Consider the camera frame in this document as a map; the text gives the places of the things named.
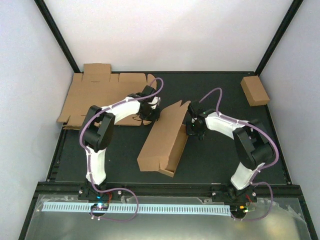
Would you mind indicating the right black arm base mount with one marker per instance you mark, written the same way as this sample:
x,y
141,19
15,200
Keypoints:
x,y
227,193

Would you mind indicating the metal front plate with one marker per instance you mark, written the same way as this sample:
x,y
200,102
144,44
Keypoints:
x,y
278,219

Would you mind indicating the folded small cardboard box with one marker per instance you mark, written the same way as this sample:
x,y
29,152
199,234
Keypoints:
x,y
254,91

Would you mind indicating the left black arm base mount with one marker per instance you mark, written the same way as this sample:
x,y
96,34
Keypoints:
x,y
88,193

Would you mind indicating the left black frame post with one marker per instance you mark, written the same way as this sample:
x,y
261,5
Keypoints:
x,y
46,14

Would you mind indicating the black frame post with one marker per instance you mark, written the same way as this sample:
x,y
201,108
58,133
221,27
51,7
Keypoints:
x,y
46,14
281,30

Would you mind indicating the white slotted cable duct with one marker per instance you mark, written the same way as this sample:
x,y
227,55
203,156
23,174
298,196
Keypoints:
x,y
129,208

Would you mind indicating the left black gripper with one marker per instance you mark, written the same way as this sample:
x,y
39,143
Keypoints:
x,y
156,117

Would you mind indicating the stack of flat cardboard blanks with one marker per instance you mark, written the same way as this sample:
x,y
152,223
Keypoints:
x,y
97,85

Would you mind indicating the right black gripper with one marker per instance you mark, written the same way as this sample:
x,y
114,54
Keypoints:
x,y
190,132

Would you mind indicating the right black frame post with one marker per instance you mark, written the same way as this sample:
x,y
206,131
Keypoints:
x,y
281,30

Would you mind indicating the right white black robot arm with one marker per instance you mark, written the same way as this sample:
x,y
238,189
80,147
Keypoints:
x,y
253,146

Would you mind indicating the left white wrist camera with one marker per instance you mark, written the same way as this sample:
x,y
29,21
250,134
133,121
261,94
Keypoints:
x,y
156,101

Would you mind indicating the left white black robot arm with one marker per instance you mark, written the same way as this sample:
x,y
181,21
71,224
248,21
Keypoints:
x,y
98,126

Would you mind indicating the black aluminium rail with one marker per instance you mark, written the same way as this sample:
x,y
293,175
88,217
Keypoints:
x,y
154,189

